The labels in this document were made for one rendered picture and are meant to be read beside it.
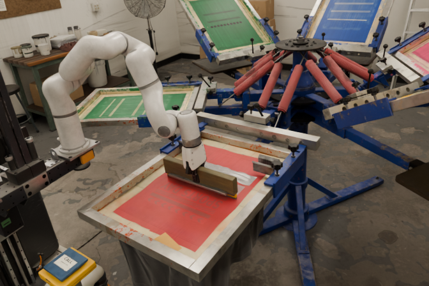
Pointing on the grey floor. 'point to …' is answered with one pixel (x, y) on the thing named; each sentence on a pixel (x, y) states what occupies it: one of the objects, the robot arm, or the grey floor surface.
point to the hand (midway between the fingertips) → (198, 175)
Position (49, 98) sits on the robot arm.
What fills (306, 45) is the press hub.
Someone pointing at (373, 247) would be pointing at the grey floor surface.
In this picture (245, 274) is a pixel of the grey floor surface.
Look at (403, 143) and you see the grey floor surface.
